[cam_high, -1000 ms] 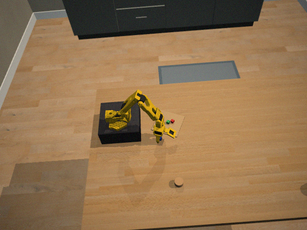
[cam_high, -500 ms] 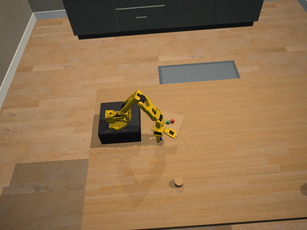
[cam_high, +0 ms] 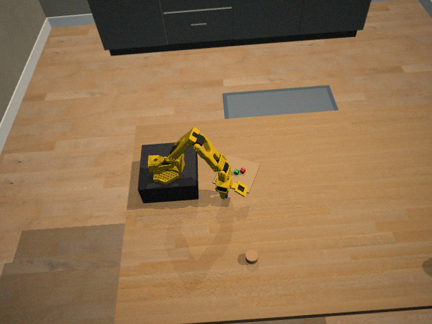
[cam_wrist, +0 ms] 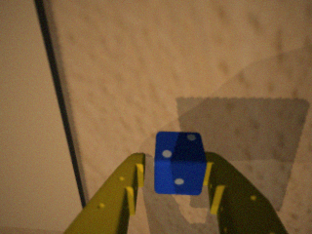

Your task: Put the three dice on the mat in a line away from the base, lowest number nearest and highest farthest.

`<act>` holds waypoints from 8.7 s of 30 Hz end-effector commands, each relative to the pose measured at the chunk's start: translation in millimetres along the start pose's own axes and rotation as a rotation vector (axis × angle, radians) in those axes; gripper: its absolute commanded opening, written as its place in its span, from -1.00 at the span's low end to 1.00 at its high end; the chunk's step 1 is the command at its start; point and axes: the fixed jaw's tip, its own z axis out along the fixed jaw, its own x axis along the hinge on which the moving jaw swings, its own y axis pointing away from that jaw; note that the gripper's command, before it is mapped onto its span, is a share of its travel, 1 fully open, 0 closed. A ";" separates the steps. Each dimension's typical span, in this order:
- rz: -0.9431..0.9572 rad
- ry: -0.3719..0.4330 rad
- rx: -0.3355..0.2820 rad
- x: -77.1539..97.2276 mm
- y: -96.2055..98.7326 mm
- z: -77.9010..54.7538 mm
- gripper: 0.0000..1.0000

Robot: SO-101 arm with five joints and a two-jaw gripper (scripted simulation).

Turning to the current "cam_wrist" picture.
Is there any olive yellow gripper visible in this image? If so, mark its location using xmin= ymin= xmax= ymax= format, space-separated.
xmin=63 ymin=151 xmax=289 ymax=234

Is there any blue die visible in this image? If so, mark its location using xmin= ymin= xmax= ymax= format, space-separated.
xmin=154 ymin=132 xmax=207 ymax=195

